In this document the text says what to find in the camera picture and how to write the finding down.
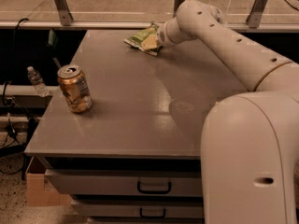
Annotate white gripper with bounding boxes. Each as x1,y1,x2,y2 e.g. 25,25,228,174
141,18,184,50

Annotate green jalapeno chip bag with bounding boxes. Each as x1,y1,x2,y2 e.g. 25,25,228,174
124,23,161,56

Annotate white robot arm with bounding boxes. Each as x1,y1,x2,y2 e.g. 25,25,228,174
155,0,299,224

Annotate orange soda can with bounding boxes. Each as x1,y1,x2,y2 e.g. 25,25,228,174
57,64,93,113

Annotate grey drawer cabinet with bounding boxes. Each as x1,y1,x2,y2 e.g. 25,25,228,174
26,30,244,224

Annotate clear plastic water bottle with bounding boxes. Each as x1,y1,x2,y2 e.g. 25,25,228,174
27,66,49,97

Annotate cardboard box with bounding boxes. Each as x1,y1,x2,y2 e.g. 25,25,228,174
26,158,71,207

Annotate left metal bracket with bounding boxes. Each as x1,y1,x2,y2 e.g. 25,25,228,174
54,0,73,26

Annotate green handled tool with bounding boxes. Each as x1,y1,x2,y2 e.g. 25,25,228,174
48,29,62,68

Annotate right metal bracket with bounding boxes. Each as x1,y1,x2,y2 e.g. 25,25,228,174
246,0,268,28

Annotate top drawer with handle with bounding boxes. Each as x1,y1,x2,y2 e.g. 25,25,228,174
46,169,203,197

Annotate drawer with handle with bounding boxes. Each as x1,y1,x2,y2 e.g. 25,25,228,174
46,169,203,197
71,200,204,218

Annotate black cable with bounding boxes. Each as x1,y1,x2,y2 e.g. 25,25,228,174
0,17,31,175

